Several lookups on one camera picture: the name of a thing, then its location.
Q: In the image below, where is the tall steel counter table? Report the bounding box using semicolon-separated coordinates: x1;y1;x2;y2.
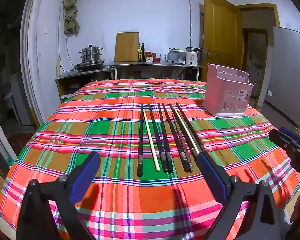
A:
110;61;207;81

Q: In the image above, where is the steel steamer pot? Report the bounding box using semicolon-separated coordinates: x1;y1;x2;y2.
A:
78;44;104;64

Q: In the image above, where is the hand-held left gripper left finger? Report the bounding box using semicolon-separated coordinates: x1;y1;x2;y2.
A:
16;151;102;240

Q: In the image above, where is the grey refrigerator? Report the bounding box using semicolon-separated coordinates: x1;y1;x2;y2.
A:
260;26;300;130

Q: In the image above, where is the wooden door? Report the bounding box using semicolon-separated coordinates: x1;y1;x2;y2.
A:
202;0;243;82

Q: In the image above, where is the olive green curtain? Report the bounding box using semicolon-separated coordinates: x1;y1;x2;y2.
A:
63;0;80;34

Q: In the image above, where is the pink utensil holder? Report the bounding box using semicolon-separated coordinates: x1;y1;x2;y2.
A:
202;63;254;117

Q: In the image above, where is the wooden cutting board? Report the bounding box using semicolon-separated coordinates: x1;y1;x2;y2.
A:
114;32;140;62

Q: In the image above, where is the black chopstick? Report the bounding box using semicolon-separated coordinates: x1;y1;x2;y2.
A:
176;101;204;154
158;102;174;173
168;102;195;172
137;104;144;177
148;103;168;173
162;102;188;166

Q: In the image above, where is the beige wooden chopstick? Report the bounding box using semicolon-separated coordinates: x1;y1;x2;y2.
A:
174;109;200;155
142;109;161;172

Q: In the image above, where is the low steel table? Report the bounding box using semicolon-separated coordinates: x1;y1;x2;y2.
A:
54;65;115;98

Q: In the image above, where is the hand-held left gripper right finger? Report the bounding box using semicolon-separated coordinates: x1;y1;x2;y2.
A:
196;152;283;240

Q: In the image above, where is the white rice cooker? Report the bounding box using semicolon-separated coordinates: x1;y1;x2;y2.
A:
168;49;187;64

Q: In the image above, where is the white electric kettle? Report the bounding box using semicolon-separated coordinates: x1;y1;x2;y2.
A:
185;47;203;66

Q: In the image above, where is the plaid tablecloth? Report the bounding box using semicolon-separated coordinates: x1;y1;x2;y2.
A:
0;79;300;240

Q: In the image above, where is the grey chopstick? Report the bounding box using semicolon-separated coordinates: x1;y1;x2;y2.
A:
172;112;190;172

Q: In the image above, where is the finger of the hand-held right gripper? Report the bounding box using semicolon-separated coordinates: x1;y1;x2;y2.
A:
268;129;300;174
279;127;300;147

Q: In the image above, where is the black wall cable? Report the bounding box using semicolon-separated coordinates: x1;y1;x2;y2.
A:
188;0;193;48

